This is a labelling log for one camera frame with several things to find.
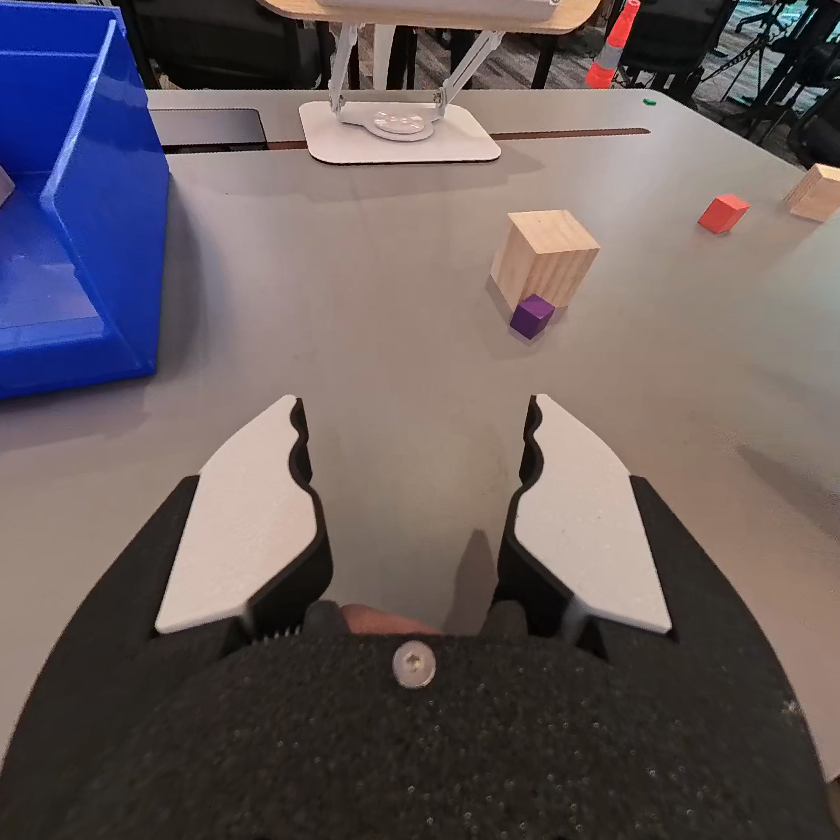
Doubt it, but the white folding stand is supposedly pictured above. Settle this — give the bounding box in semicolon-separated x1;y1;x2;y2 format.
300;0;552;165

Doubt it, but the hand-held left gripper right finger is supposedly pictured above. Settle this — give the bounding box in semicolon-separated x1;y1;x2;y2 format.
497;394;674;639

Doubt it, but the purple wooden cube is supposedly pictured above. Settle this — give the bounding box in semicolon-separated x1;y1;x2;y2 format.
510;294;556;341

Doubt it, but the orange striped traffic cone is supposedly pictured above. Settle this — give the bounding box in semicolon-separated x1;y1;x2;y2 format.
584;0;641;89

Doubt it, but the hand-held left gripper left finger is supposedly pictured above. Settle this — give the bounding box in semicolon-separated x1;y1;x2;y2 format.
155;397;333;639

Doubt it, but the black office chair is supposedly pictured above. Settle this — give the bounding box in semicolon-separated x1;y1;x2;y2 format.
755;0;840;165
624;0;736;99
125;0;329;90

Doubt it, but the medium wooden cube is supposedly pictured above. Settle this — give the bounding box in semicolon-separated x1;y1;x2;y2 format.
785;163;840;223

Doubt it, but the blue plastic bin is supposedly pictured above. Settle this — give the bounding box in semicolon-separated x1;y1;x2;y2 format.
0;3;172;400

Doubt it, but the red wooden cube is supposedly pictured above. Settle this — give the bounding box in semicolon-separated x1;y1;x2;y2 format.
697;193;752;236

